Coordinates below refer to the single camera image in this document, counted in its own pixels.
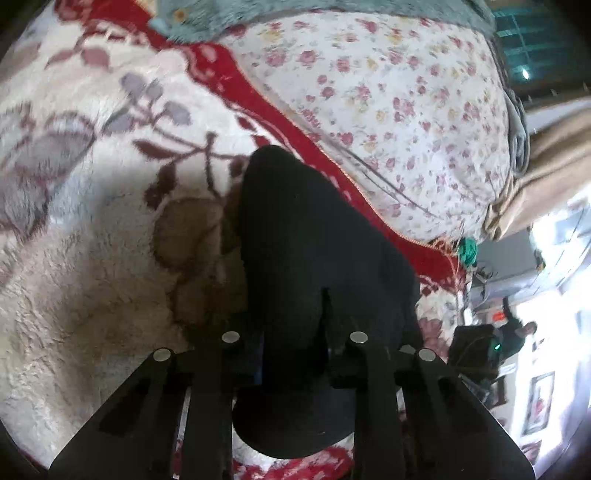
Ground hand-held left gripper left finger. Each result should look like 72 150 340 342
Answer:
48 330 265 480

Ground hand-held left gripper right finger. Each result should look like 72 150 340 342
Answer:
329 330 536 480

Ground black pants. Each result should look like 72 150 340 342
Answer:
231 145 423 460

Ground framed picture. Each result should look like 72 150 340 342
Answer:
522 371 557 437

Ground green cloth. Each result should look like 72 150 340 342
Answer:
457 237 481 268

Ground beige cloth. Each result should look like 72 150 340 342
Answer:
482 122 591 241

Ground red white floral fleece blanket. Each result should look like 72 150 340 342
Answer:
0 0 472 480

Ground grey cloth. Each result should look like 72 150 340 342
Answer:
489 32 533 177

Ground white rose print quilt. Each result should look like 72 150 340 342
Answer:
217 11 518 246

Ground teal fleece blanket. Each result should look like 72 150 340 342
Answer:
150 0 497 41

